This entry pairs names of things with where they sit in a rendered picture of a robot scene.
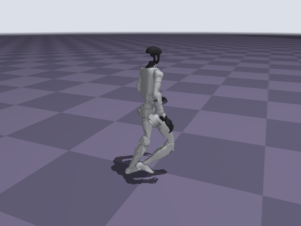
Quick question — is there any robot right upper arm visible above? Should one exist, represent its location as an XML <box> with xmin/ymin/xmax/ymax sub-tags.
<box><xmin>151</xmin><ymin>70</ymin><xmax>164</xmax><ymax>100</ymax></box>

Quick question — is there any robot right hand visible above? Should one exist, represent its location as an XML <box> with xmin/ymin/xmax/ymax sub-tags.
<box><xmin>159</xmin><ymin>116</ymin><xmax>174</xmax><ymax>133</ymax></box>

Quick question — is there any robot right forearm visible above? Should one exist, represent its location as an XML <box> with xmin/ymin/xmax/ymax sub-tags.
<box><xmin>154</xmin><ymin>93</ymin><xmax>166</xmax><ymax>119</ymax></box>

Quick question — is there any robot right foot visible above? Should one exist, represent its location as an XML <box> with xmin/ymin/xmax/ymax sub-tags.
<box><xmin>136</xmin><ymin>161</ymin><xmax>154</xmax><ymax>174</ymax></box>

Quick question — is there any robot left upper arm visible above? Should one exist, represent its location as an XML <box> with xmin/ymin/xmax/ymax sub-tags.
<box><xmin>136</xmin><ymin>68</ymin><xmax>143</xmax><ymax>91</ymax></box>

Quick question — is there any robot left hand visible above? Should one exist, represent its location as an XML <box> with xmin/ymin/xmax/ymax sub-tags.
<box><xmin>154</xmin><ymin>97</ymin><xmax>167</xmax><ymax>104</ymax></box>

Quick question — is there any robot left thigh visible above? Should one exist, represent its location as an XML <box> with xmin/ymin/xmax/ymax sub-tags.
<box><xmin>137</xmin><ymin>107</ymin><xmax>152</xmax><ymax>146</ymax></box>

